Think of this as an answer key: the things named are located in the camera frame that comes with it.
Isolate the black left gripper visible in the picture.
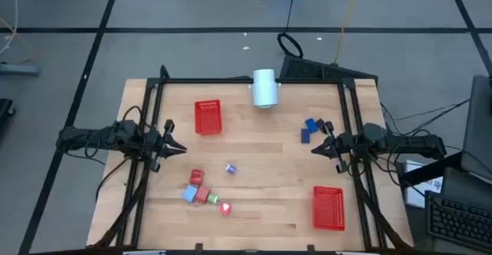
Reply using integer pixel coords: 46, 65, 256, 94
144, 119, 188, 171

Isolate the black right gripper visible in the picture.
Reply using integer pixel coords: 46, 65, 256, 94
310, 121, 354, 174

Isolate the blue rectangular box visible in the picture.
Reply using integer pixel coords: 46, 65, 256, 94
304, 118, 320, 134

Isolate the red relay cube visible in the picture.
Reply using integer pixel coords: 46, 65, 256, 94
189, 168, 204, 186
194, 186, 211, 204

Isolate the light blue relay cube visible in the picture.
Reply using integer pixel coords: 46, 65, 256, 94
181, 184, 198, 204

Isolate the red plastic mesh basket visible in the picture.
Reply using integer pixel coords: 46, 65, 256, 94
194, 99, 224, 136
312, 185, 346, 232

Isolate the black perforated panel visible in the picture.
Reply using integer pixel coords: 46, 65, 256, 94
279, 54, 380, 84

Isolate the white cylindrical lamp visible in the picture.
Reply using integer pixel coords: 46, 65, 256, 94
251, 68, 281, 109

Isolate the white paper sheet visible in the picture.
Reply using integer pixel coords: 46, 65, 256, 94
403, 158, 443, 209

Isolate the black side desk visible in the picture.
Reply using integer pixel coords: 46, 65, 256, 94
399, 151, 492, 255

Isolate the black keyboard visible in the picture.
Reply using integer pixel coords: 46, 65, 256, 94
425, 190, 492, 253

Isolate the grey computer monitor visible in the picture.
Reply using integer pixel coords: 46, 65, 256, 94
460, 74, 492, 183

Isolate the grey-blue table foot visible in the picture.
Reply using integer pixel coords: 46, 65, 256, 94
0, 62, 41, 78

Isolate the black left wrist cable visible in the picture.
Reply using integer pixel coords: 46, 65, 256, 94
121, 104, 145, 133

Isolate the black aluminium table frame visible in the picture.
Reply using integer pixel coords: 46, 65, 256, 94
91, 65, 414, 250

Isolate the yellow hanging cable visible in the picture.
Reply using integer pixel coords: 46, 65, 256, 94
333, 0, 364, 65

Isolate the black hanging cable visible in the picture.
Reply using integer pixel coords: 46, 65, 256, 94
276, 0, 304, 59

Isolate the white floor cable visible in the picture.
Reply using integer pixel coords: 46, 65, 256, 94
0, 0, 19, 56

